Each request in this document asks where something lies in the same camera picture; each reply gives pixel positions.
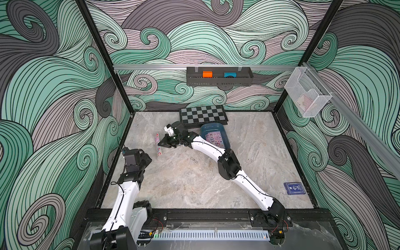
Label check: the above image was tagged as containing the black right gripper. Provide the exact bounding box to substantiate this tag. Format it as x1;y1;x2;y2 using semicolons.
161;132;185;146

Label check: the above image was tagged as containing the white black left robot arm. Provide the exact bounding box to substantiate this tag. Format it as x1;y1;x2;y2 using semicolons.
89;147;152;250

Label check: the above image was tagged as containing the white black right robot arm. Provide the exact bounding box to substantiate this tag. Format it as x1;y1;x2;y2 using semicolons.
158;121;287;228

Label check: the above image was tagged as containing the teal plastic storage box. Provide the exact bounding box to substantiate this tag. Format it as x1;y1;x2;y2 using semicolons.
201;123;231;149

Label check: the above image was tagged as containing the black grey chessboard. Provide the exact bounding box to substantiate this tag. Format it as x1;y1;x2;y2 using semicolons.
179;105;229;129

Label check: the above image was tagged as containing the orange block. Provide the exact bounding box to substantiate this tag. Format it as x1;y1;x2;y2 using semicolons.
202;71;213;78

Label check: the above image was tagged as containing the teal block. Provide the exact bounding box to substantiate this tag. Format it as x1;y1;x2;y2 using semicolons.
224;72;237;78

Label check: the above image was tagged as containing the blue card pack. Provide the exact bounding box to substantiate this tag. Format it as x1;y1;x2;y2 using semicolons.
283;182;306;195

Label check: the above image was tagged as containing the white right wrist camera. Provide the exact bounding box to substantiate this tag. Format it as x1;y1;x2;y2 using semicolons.
164;124;175;136

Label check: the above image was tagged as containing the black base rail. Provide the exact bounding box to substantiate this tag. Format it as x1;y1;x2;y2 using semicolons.
84;208;335;228

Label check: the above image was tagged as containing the black wall shelf tray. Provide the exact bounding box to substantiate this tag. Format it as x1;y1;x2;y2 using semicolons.
186;67;254;88

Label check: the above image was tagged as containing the white slotted cable duct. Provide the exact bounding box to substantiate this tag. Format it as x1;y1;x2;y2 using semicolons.
138;230;270;241

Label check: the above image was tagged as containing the aluminium rail back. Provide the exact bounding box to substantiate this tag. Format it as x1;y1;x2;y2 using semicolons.
113;64;296;71

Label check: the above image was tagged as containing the aluminium rail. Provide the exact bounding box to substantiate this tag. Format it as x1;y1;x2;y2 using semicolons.
302;62;400;180
113;64;296;71

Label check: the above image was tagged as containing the clear acrylic wall holder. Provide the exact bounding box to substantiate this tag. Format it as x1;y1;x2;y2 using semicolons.
284;67;332;118

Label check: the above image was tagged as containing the aluminium rail right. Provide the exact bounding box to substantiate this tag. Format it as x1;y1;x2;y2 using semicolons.
302;62;400;180

